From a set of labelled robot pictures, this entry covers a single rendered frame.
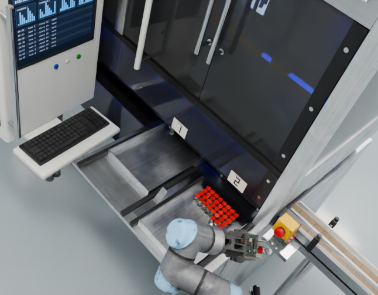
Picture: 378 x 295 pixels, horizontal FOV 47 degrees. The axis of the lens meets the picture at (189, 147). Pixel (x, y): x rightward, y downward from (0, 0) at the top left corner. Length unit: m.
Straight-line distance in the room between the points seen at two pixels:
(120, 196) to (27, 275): 0.97
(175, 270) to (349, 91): 0.68
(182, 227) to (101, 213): 1.69
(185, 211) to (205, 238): 0.63
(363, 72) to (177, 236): 0.66
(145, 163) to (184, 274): 0.82
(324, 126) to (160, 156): 0.79
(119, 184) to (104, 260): 0.89
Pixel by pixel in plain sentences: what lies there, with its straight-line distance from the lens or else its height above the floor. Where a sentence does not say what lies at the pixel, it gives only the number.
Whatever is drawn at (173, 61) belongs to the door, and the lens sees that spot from 1.75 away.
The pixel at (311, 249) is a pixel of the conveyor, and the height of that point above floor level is 0.91.
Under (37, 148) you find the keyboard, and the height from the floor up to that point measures 0.83.
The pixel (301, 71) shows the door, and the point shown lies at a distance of 1.38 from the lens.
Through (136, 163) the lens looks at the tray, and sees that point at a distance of 1.86.
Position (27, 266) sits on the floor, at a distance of 2.57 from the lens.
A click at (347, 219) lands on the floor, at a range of 3.35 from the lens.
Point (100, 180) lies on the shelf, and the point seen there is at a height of 0.88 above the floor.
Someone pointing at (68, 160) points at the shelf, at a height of 0.80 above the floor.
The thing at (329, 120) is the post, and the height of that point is 1.51.
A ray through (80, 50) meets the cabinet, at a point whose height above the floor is 1.14.
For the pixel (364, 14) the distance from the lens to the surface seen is 1.24.
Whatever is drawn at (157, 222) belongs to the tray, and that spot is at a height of 0.88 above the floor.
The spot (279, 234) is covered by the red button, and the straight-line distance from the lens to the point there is 1.68.
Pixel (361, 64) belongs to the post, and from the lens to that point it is 1.27.
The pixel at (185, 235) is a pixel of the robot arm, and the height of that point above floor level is 1.38.
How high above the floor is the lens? 2.28
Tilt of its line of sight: 45 degrees down
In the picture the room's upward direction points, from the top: 19 degrees clockwise
